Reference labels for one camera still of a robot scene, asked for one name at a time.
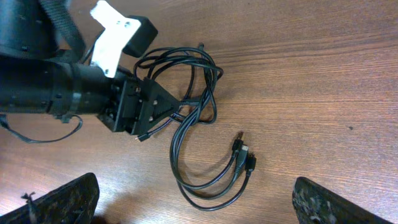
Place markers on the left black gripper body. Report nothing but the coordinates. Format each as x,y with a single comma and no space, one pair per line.
121,111

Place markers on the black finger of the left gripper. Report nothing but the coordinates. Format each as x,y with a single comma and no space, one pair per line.
157,104

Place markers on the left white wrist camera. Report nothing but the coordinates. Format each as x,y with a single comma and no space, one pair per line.
131,35

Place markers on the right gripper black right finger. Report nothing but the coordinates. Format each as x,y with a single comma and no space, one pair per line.
314,203

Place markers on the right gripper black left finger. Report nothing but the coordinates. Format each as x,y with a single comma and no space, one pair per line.
74,202

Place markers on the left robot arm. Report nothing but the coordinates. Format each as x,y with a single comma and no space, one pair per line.
42,69

